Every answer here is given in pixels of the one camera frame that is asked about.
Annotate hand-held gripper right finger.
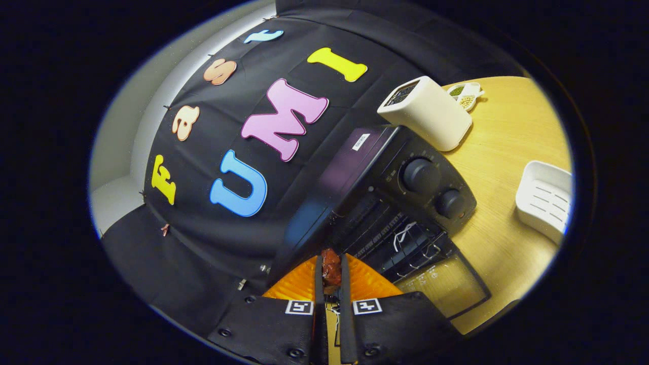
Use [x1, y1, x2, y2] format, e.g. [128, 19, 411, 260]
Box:
[339, 252, 462, 365]

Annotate reddish brown meat slice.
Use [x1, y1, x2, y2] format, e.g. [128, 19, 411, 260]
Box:
[320, 248, 343, 296]

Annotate black backdrop cloth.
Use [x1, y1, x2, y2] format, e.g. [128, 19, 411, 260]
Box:
[99, 0, 528, 350]

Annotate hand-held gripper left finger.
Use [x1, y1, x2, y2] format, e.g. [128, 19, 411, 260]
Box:
[208, 255, 329, 365]

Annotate white pop-up toaster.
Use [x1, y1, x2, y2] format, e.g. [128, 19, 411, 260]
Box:
[377, 76, 473, 152]

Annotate white divided bean dish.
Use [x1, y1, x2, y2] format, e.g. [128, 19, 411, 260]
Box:
[446, 82, 485, 112]

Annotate white rectangular dish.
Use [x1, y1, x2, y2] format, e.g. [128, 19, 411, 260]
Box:
[515, 160, 573, 246]

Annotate black toaster oven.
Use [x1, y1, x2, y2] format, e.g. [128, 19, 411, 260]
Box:
[267, 124, 491, 320]

